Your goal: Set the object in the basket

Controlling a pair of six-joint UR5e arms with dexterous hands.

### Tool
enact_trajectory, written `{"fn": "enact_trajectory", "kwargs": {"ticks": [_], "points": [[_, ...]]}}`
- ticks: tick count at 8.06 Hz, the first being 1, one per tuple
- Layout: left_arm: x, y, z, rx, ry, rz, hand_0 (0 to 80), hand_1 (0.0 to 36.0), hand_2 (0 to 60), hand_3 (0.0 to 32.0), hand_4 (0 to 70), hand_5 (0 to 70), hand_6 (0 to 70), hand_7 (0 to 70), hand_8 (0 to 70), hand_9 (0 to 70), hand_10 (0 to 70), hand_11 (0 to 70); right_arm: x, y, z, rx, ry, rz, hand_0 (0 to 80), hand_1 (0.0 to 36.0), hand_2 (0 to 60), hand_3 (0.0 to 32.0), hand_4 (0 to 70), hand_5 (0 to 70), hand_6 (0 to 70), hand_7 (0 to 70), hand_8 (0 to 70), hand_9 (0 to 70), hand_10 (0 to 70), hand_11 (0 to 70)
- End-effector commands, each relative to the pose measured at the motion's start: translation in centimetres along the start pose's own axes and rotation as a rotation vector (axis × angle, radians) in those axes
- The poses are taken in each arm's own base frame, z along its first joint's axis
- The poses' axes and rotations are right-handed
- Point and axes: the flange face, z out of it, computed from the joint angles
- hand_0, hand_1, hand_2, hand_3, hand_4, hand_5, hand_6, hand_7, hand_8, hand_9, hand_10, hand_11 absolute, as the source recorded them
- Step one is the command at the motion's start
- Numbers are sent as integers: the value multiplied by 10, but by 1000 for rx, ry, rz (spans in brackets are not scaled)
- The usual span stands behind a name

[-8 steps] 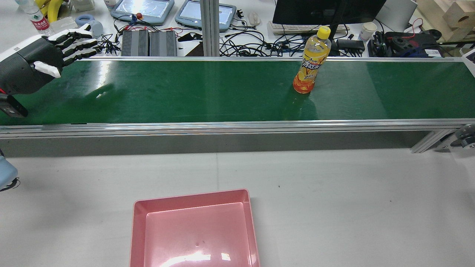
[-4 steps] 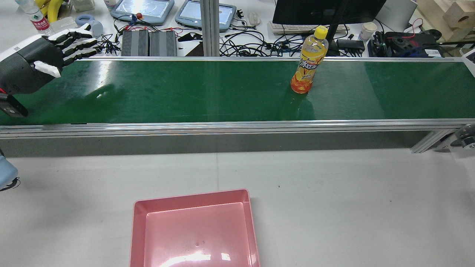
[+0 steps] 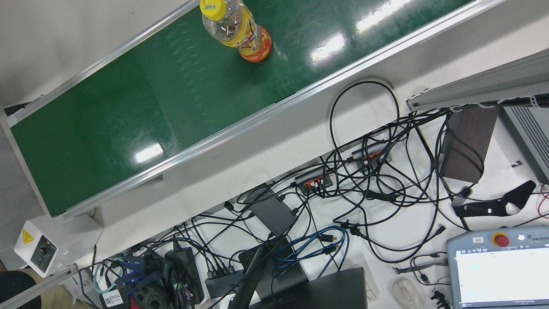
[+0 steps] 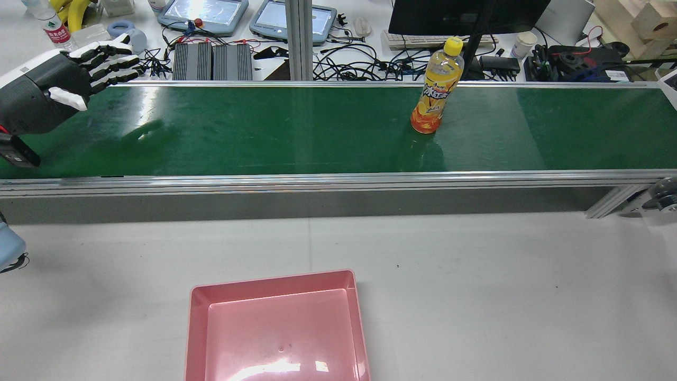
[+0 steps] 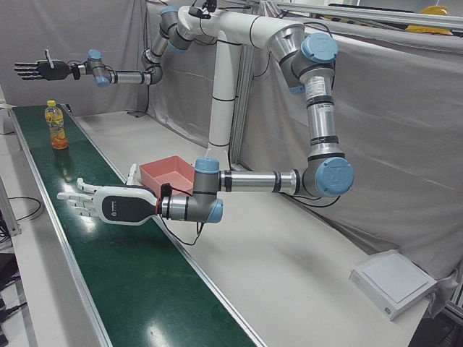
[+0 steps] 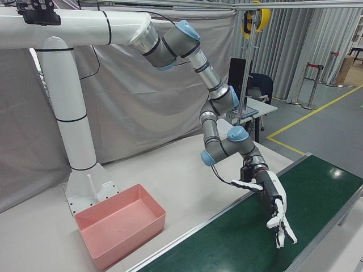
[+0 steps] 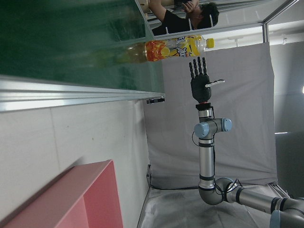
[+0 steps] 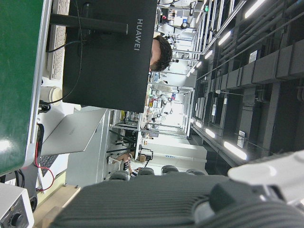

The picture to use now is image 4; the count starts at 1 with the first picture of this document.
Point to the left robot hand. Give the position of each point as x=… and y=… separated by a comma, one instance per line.
x=42, y=95

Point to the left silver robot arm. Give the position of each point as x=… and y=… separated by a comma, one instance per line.
x=10, y=246

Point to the pink plastic basket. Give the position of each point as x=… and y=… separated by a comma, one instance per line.
x=280, y=333

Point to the clear bottle with red label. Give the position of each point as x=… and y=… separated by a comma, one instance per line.
x=55, y=32

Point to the clear plastic container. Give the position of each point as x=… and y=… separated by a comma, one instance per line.
x=90, y=34

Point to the yellow banana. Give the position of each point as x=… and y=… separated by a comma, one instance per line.
x=59, y=5
x=79, y=13

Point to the light blue headphones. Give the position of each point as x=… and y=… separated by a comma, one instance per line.
x=138, y=38

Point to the small white box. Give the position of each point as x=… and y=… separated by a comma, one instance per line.
x=117, y=6

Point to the white jar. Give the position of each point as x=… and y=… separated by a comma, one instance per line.
x=157, y=5

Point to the dark grey finned box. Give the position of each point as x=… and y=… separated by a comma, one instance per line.
x=232, y=62
x=193, y=62

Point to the grey teach pendant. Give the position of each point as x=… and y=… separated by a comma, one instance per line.
x=203, y=13
x=293, y=21

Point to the green belt conveyor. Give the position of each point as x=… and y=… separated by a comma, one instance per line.
x=264, y=132

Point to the white computer mouse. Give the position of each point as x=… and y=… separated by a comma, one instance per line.
x=362, y=26

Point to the white keyboard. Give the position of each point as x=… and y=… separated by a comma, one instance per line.
x=412, y=39

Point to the yellow orange drink bottle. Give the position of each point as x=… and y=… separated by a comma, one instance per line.
x=433, y=90

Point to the black monitor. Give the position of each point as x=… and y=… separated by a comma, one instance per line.
x=465, y=16

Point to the black monitor stand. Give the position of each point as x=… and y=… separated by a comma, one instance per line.
x=472, y=53

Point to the black multiport hub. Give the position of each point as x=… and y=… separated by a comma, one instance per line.
x=500, y=63

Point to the white paper cup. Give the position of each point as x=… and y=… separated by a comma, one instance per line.
x=523, y=45

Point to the silver laptop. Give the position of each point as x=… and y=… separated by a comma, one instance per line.
x=566, y=18

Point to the plain wooden board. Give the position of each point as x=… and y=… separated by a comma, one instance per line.
x=613, y=26

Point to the wooden block with round hole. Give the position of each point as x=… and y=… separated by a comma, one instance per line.
x=656, y=21

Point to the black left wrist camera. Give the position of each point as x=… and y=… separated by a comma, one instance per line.
x=16, y=151

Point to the black flat bracket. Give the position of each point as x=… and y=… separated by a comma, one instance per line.
x=270, y=53

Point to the aluminium profile post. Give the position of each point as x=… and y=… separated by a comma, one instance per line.
x=299, y=37

